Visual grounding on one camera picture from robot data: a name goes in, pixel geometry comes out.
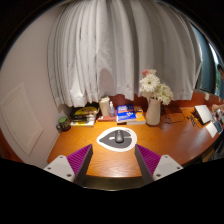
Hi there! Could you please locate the brown book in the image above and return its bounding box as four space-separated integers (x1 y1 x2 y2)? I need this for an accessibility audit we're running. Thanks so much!
97 111 118 122

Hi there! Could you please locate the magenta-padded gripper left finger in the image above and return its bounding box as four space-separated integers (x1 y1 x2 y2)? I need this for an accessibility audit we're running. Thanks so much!
43 143 94 187

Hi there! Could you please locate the white tablet on stand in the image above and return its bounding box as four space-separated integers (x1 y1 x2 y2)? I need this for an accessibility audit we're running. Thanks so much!
193 104 213 126

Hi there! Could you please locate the black computer mouse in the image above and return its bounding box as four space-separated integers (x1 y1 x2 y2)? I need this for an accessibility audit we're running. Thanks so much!
114 129 125 144

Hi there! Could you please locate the clear spray bottle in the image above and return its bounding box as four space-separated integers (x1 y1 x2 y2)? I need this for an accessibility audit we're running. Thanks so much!
108 100 116 118

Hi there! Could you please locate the yellow and black book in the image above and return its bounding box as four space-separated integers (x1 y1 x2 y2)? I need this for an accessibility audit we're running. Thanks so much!
73 105 100 116

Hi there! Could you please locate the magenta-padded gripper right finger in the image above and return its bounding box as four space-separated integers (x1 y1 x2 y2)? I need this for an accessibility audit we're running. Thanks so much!
134 143 184 185

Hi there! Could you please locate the white and yellow book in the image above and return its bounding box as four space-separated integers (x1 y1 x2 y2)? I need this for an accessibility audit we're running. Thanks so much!
69 119 96 128

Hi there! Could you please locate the white wall panel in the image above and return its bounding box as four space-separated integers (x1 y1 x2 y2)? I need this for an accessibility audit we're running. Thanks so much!
0 82 44 158

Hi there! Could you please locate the dark window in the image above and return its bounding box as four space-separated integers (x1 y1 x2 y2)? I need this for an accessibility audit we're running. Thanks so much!
193 26 224 98

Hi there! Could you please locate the white curtain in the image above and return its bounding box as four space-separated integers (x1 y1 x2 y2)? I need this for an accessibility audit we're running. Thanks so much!
47 0 203 108

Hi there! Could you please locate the white flower bouquet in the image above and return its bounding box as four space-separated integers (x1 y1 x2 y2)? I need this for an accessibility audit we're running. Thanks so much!
138 68 175 106

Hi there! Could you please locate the orange book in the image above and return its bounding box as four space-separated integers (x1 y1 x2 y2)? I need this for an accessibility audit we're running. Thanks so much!
125 105 147 126

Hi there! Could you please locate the white and grey mouse pad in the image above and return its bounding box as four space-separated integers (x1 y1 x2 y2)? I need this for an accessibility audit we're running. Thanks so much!
96 126 138 153

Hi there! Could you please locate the white paper sheet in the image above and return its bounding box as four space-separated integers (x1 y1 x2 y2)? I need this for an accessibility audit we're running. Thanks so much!
205 121 219 138

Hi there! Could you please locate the person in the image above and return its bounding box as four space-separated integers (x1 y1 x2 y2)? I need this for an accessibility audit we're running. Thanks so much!
211 63 224 115

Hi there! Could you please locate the white lidded tumbler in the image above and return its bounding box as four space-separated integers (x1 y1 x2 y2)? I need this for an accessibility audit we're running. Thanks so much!
98 96 111 118

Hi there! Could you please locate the black cable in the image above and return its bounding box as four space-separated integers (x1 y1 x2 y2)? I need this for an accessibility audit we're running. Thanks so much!
161 106 193 125

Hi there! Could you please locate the white ceramic jug vase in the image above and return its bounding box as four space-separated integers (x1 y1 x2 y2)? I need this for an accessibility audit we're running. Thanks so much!
145 97 162 127

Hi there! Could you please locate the blue book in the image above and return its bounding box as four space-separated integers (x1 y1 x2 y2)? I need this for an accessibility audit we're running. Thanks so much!
116 104 137 124

